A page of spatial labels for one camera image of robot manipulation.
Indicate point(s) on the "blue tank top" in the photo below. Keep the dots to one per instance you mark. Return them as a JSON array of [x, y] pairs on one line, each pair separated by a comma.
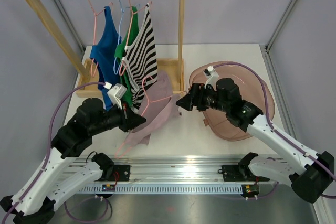
[[103, 52]]

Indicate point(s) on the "aluminium frame post left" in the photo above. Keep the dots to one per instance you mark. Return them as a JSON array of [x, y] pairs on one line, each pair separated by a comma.
[[63, 13]]

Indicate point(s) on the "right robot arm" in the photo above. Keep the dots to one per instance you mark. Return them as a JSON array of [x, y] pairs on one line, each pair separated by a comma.
[[310, 172]]

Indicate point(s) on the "light blue wire hanger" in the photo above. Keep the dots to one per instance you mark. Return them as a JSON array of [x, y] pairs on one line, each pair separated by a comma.
[[122, 10]]

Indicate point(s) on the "black white striped tank top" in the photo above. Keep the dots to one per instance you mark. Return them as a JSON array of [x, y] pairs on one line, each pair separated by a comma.
[[141, 62]]

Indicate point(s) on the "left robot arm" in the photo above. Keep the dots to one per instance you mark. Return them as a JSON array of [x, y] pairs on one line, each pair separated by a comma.
[[42, 195]]

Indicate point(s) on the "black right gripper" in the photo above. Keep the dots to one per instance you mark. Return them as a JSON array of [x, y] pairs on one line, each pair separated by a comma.
[[196, 97]]

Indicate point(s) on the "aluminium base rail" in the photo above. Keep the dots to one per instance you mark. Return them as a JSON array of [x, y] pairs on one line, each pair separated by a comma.
[[170, 176]]

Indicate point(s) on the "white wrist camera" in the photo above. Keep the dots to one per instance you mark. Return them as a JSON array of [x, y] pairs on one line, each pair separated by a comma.
[[115, 93], [211, 76]]

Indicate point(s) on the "aluminium frame post right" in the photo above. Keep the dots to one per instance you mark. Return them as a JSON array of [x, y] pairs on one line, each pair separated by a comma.
[[286, 14]]

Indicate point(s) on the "aluminium frame post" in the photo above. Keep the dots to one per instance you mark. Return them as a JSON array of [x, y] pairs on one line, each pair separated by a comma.
[[63, 13], [286, 14]]

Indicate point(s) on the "wooden clothes rack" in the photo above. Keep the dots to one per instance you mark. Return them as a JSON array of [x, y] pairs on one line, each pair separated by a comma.
[[174, 67]]

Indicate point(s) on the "pink translucent plastic basin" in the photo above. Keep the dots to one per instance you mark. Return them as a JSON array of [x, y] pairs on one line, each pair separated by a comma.
[[250, 90]]

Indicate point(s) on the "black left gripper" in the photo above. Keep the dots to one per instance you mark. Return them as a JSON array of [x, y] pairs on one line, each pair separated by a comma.
[[130, 120]]

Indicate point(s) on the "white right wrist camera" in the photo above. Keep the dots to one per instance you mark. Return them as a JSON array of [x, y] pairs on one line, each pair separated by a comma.
[[211, 76]]

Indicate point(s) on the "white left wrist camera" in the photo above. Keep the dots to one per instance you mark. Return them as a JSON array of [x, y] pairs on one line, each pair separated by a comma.
[[115, 93]]

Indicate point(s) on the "pale pink tank top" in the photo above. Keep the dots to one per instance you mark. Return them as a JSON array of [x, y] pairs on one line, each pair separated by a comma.
[[160, 108]]

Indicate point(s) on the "green tank top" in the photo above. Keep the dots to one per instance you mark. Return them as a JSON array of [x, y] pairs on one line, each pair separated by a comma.
[[121, 51]]

